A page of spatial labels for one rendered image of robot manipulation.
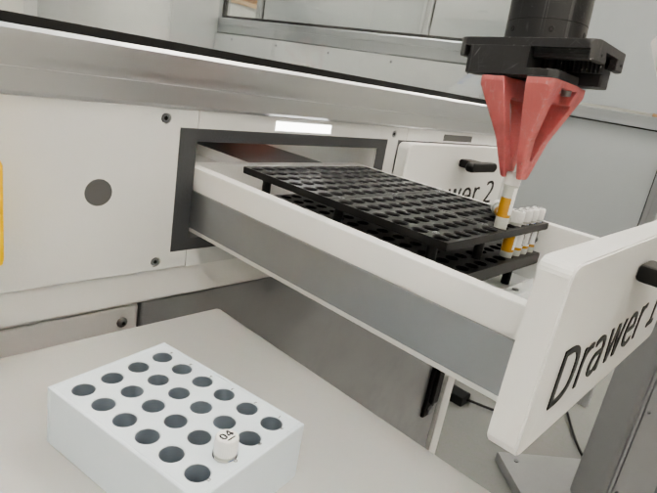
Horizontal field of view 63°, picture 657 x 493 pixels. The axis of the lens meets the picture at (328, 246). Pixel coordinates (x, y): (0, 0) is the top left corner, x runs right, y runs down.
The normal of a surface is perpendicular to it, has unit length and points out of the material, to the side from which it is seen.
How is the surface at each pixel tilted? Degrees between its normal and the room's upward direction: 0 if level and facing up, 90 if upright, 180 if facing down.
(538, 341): 90
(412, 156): 90
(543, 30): 88
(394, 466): 0
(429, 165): 90
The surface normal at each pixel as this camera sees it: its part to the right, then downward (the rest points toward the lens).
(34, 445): 0.17, -0.94
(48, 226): 0.71, 0.33
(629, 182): -0.64, 0.13
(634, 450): 0.08, 0.32
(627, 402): -0.98, -0.13
